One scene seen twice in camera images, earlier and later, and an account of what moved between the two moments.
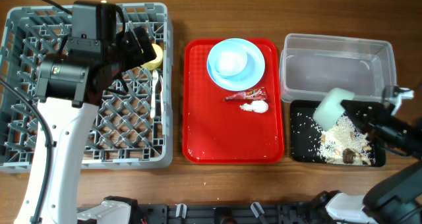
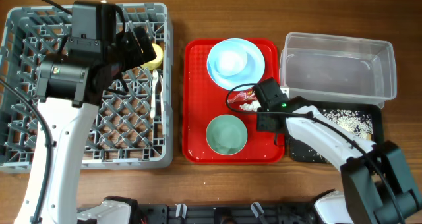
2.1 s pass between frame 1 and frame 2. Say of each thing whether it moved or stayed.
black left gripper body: stayed
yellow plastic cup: stayed
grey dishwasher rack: stayed
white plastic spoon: stayed
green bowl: moved
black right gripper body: moved
